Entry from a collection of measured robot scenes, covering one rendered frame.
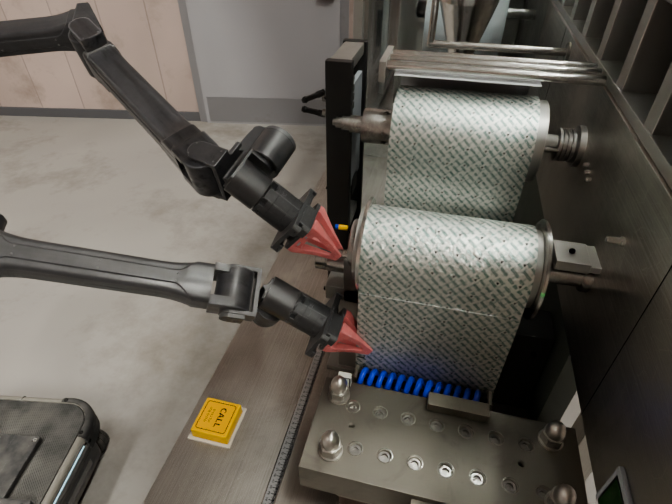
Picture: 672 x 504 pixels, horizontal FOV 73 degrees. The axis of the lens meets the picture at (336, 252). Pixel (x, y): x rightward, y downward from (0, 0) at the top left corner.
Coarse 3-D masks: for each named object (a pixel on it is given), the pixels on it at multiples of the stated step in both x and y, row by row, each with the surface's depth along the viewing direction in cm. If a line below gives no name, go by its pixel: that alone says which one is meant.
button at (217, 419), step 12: (204, 408) 85; (216, 408) 85; (228, 408) 85; (240, 408) 86; (204, 420) 83; (216, 420) 83; (228, 420) 83; (192, 432) 82; (204, 432) 82; (216, 432) 81; (228, 432) 82
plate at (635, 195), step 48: (576, 48) 91; (576, 96) 86; (624, 144) 60; (576, 192) 77; (624, 192) 58; (576, 240) 73; (624, 240) 55; (624, 288) 53; (576, 336) 66; (624, 336) 52; (576, 384) 64; (624, 384) 50; (624, 432) 48
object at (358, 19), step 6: (354, 0) 138; (360, 0) 137; (354, 6) 139; (360, 6) 138; (354, 12) 140; (360, 12) 139; (354, 18) 141; (360, 18) 140; (354, 24) 142; (360, 24) 141; (354, 30) 143; (360, 30) 142; (354, 36) 144; (360, 36) 144
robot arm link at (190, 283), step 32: (0, 224) 64; (0, 256) 61; (32, 256) 62; (64, 256) 63; (96, 256) 65; (128, 256) 66; (128, 288) 67; (160, 288) 66; (192, 288) 67; (224, 288) 69
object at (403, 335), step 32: (384, 320) 71; (416, 320) 70; (448, 320) 68; (480, 320) 66; (512, 320) 65; (384, 352) 76; (416, 352) 74; (448, 352) 72; (480, 352) 71; (480, 384) 75
